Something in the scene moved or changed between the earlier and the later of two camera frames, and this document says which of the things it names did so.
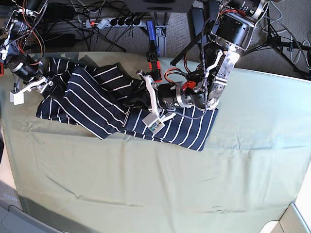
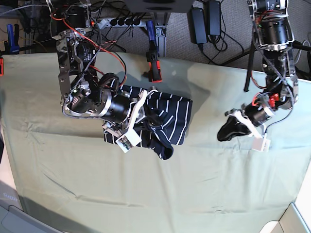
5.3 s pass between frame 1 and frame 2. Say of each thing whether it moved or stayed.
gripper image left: moved
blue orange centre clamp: stayed
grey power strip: stayed
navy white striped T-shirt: moved
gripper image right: moved
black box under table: stayed
